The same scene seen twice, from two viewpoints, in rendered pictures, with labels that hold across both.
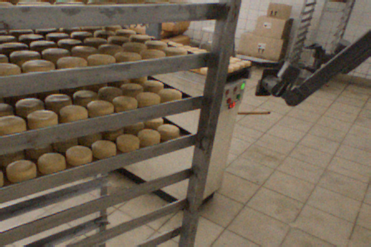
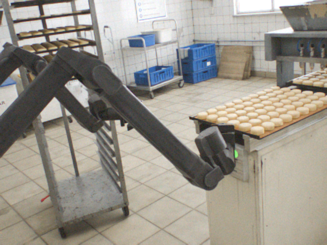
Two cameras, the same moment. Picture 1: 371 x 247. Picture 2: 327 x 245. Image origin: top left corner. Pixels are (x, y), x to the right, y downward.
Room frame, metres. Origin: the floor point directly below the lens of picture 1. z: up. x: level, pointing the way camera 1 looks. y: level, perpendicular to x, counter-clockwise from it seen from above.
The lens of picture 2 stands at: (1.97, -1.85, 1.42)
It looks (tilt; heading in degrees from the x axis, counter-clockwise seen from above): 19 degrees down; 106
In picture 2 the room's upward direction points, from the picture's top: 7 degrees counter-clockwise
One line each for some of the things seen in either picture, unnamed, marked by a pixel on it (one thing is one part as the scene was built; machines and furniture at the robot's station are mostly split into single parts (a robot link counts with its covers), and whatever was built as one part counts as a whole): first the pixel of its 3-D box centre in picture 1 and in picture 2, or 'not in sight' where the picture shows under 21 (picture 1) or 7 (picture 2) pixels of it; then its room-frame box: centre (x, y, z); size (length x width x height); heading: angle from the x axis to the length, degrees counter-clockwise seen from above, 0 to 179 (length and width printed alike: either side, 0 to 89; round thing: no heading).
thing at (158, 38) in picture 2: not in sight; (156, 35); (0.41, 3.84, 0.89); 0.44 x 0.36 x 0.20; 153
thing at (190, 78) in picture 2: not in sight; (197, 74); (0.93, 4.42, 0.10); 0.60 x 0.40 x 0.20; 53
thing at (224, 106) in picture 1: (230, 95); (224, 156); (1.82, -0.47, 0.77); 0.24 x 0.04 x 0.14; 139
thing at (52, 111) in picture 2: not in sight; (43, 97); (-0.83, 2.23, 0.38); 0.64 x 0.54 x 0.77; 142
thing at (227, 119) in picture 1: (171, 127); (279, 190); (2.06, -0.20, 0.45); 0.70 x 0.34 x 0.90; 49
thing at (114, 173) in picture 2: not in sight; (106, 162); (0.86, 0.35, 0.33); 0.64 x 0.03 x 0.03; 127
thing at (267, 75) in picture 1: (270, 83); (117, 113); (1.38, -0.50, 0.99); 0.07 x 0.07 x 0.10; 5
